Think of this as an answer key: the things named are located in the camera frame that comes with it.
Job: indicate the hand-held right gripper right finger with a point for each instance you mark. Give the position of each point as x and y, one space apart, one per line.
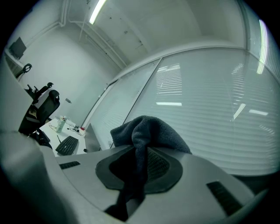
192 175

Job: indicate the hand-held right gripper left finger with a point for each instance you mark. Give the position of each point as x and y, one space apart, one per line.
83 175

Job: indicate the dark grey cloth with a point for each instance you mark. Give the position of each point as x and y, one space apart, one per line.
148 133

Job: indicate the black computer keyboard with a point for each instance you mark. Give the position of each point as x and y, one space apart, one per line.
66 145

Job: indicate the grey flat monitor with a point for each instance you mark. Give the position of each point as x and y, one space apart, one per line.
92 137

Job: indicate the clear plastic bottle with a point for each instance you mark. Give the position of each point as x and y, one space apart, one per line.
59 126

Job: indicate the white window blinds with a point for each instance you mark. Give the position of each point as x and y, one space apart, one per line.
197 109

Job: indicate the black mesh office chair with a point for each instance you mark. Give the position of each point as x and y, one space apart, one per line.
41 89
44 109

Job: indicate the white partition panel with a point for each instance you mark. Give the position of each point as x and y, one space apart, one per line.
13 98

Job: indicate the ceiling tube light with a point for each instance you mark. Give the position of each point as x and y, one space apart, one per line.
96 12

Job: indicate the small grey wall fixture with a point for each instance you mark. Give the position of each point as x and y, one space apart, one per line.
68 100

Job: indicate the black wall panel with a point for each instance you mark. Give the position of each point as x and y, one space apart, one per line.
18 47

